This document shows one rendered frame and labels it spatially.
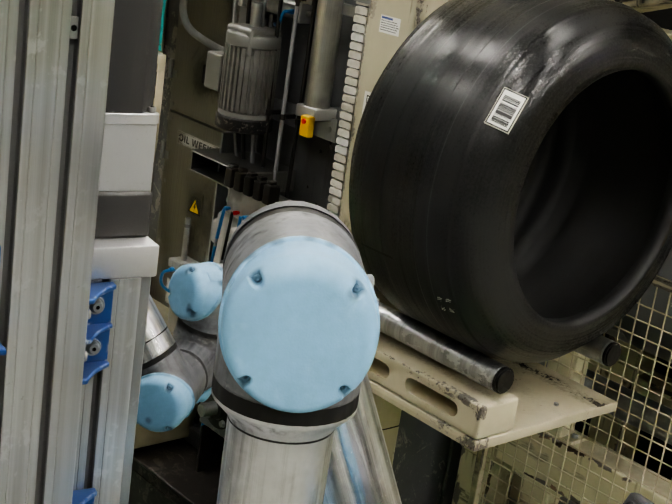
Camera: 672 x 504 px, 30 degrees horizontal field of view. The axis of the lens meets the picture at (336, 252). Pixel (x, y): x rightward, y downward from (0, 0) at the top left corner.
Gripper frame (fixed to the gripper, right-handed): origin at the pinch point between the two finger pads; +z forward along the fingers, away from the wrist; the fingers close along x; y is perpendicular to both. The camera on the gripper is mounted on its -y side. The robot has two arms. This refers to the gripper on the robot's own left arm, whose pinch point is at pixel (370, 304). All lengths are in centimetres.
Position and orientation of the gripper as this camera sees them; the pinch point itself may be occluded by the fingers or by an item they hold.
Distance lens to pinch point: 188.3
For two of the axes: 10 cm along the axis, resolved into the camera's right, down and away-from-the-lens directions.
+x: -6.5, -3.1, 7.0
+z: 7.3, 0.2, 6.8
